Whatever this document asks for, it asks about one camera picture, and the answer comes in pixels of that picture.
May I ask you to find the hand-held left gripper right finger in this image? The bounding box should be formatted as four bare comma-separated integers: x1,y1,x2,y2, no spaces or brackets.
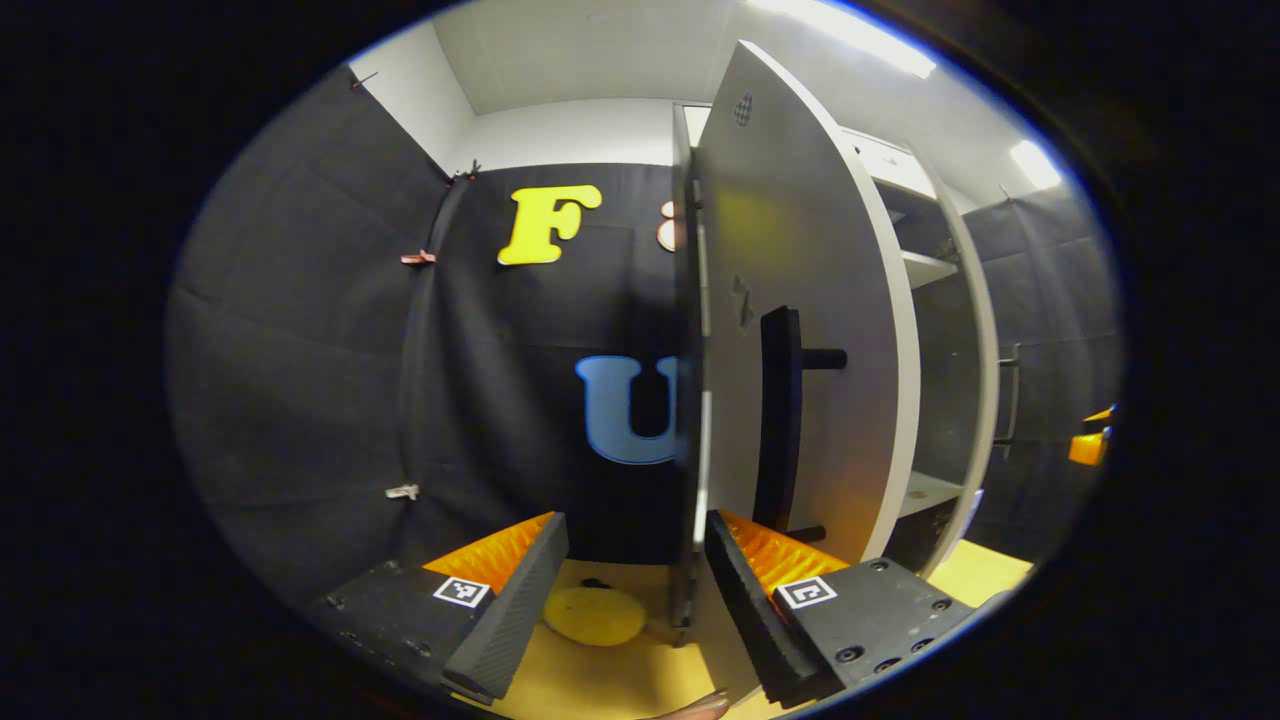
704,509,976,709

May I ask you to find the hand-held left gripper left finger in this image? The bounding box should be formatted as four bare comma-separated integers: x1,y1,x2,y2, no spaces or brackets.
310,511,570,706

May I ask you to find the yellow round coaster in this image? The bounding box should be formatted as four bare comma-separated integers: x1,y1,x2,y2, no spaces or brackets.
543,586,648,647

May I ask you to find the white cabinet door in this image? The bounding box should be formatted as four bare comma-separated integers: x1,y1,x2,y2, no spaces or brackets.
668,40,922,646
905,140,1002,579

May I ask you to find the white cabinet shelf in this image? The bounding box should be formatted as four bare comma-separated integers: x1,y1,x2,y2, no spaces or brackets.
900,250,961,291

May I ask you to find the white cabinet drawer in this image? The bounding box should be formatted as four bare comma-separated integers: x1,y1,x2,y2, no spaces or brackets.
845,130,938,198

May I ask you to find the black backdrop cloth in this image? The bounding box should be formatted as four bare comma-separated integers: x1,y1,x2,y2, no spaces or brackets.
965,185,1121,561
165,65,701,611

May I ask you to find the small ceiling light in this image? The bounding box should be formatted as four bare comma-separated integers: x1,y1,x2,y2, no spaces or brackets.
1010,140,1063,191

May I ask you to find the long ceiling light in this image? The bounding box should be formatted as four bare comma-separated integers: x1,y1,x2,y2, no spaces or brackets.
750,0,936,79

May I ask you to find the black door handle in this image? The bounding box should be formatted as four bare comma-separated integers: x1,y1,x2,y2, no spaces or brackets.
752,305,849,544
993,343,1023,451

